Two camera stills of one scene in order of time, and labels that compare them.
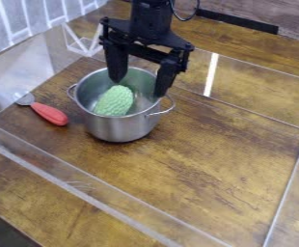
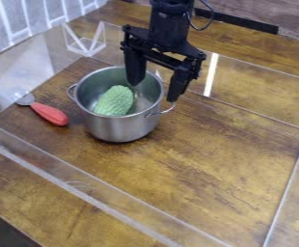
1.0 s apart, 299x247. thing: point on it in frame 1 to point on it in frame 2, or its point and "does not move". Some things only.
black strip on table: (239, 21) does not move
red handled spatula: (44, 112) does not move
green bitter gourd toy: (115, 101) does not move
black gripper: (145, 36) to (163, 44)
